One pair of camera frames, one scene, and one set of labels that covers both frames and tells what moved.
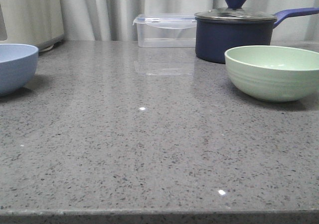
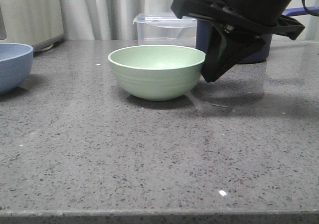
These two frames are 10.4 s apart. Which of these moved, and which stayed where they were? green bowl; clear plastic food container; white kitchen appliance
Moved: green bowl
Stayed: clear plastic food container; white kitchen appliance
